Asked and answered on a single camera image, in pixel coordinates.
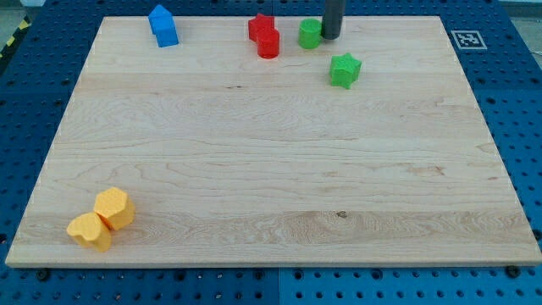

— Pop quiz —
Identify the green star block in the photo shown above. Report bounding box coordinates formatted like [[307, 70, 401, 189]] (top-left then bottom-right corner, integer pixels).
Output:
[[329, 53, 362, 89]]

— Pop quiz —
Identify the red star block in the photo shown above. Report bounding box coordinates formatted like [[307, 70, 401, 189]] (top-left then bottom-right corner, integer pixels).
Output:
[[247, 13, 274, 42]]

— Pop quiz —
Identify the light wooden board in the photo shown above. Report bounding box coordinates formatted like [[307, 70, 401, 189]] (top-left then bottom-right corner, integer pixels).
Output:
[[6, 16, 541, 269]]

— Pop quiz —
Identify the red cylinder block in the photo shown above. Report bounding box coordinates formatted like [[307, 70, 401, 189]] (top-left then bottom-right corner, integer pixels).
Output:
[[257, 27, 280, 59]]

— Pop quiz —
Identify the green cylinder block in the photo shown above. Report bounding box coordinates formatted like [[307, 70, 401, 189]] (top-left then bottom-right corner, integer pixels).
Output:
[[298, 18, 322, 49]]

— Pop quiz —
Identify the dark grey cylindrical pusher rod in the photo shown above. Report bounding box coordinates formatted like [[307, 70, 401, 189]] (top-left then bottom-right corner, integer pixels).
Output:
[[321, 0, 346, 40]]

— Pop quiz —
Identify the blue cube block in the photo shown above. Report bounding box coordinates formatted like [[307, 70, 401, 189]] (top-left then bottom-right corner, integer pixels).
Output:
[[155, 27, 179, 47]]

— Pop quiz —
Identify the yellow hexagon block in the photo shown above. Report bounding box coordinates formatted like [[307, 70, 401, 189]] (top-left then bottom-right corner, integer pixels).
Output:
[[93, 187, 136, 230]]

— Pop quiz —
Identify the blue house-shaped block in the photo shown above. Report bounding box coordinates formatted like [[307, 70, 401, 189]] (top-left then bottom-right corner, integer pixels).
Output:
[[147, 4, 174, 35]]

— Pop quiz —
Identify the yellow heart block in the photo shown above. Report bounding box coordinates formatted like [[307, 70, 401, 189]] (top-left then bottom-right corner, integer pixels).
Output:
[[66, 212, 112, 252]]

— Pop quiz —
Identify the black white fiducial marker tag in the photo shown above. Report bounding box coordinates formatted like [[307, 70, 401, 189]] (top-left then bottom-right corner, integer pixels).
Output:
[[451, 30, 487, 50]]

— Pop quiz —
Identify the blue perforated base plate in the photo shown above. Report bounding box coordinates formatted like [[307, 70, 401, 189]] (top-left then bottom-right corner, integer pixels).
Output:
[[1, 0, 541, 304]]

